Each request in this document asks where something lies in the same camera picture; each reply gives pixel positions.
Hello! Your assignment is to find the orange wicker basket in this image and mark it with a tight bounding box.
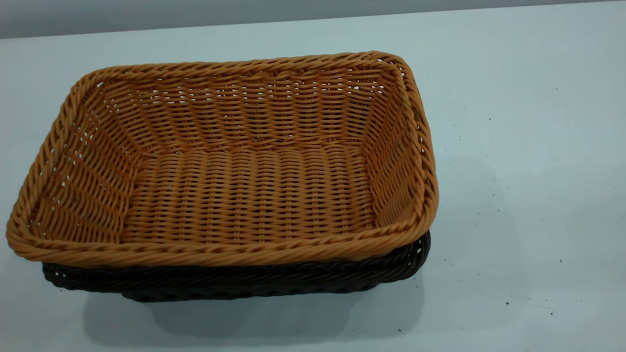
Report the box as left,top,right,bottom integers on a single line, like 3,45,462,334
6,50,439,268

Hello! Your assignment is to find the black wicker basket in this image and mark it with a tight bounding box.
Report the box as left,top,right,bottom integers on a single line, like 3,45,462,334
42,231,432,303

